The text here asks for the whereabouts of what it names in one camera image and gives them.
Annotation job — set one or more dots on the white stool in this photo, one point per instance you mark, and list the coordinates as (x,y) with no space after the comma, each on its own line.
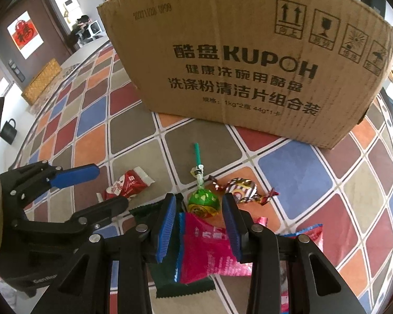
(95,29)

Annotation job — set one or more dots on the pink snack packet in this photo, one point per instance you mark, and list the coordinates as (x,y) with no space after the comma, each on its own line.
(209,252)

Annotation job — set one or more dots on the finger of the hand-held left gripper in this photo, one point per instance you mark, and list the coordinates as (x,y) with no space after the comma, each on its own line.
(98,210)
(75,175)

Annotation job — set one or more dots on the brown foil wrapped candy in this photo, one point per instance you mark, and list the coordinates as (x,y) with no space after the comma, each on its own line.
(244,188)

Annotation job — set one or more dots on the black mug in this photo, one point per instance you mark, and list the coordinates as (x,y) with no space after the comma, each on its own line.
(9,131)

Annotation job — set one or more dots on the dark green snack packet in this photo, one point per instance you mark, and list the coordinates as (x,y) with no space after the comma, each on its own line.
(170,281)

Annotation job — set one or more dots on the brown cardboard box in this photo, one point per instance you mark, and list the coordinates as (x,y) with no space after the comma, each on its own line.
(249,59)

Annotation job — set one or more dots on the red and white candy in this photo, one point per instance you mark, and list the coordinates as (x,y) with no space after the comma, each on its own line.
(129,182)

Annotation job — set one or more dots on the yellow woven box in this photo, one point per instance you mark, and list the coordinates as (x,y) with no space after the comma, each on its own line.
(41,81)

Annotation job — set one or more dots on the green foil lollipop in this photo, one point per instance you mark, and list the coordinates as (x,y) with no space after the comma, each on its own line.
(201,202)

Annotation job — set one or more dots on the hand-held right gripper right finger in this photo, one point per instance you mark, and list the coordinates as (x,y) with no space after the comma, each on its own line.
(231,229)

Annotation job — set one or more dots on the dark bag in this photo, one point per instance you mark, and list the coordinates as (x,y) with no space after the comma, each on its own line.
(80,27)

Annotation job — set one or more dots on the white wall panel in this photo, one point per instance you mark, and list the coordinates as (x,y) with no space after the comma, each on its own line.
(68,5)

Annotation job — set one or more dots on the brown wooden door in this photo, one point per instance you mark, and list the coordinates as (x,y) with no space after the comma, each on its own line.
(52,16)

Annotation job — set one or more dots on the red and white door poster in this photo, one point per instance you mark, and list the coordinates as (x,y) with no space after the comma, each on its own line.
(24,35)

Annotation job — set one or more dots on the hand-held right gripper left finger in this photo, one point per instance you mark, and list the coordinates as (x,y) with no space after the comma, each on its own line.
(165,229)

